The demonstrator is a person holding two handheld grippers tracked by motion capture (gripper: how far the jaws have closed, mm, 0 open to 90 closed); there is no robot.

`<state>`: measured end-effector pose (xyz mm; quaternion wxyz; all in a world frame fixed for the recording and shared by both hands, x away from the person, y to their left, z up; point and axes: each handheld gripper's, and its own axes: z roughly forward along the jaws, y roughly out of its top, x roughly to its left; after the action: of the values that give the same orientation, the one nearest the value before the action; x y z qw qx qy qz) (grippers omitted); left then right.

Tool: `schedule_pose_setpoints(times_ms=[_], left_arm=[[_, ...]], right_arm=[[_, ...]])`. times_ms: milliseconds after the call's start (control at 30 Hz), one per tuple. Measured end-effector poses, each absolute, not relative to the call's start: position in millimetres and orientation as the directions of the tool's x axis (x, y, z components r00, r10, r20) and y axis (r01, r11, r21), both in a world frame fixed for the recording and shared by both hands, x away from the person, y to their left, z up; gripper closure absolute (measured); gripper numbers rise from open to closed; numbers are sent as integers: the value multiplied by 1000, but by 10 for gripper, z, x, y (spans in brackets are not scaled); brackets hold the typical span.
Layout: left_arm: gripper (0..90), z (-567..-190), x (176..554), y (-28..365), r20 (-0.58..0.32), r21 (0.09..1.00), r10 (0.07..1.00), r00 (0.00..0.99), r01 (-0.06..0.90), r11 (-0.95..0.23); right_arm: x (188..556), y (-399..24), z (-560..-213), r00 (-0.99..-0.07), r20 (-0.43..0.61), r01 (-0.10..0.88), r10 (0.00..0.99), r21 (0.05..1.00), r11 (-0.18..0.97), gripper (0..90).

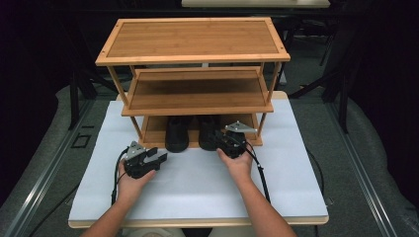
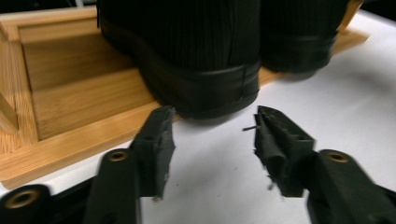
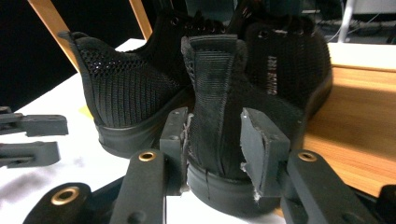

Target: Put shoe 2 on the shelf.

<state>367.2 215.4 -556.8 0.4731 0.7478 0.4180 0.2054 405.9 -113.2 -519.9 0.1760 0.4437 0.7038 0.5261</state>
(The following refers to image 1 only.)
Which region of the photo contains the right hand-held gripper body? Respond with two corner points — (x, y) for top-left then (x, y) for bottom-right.
(217, 120), (259, 160)

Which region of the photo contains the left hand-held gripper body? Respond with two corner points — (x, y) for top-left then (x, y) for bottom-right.
(123, 140), (160, 180)

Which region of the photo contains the black shoe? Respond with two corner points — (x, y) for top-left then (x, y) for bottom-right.
(197, 115), (222, 152)
(164, 116), (192, 154)

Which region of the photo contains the wooden shoe rack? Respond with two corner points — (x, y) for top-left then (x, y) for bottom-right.
(95, 17), (292, 150)

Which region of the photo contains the person's left hand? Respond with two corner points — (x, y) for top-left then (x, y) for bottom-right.
(116, 159), (158, 205)

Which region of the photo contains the person's right hand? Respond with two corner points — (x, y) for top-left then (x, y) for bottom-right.
(215, 144), (255, 186)

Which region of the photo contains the white table sheet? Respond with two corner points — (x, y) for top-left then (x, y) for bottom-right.
(67, 98), (330, 222)

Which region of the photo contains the black metal stand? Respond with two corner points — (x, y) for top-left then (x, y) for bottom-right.
(289, 62), (351, 134)
(66, 62), (115, 131)

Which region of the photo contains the left hand-held gripper cable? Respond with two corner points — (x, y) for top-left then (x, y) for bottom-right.
(111, 147), (129, 207)

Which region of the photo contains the hand-held gripper cable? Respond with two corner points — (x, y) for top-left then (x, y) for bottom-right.
(244, 140), (272, 204)
(111, 147), (129, 207)

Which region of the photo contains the right hand-held gripper cable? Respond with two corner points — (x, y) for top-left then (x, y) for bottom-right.
(244, 140), (272, 204)

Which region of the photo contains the black cable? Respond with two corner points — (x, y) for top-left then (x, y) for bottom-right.
(305, 148), (326, 199)
(29, 183), (81, 237)

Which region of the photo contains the metal floor rail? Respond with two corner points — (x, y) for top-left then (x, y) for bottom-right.
(323, 101), (400, 237)
(2, 98), (97, 237)

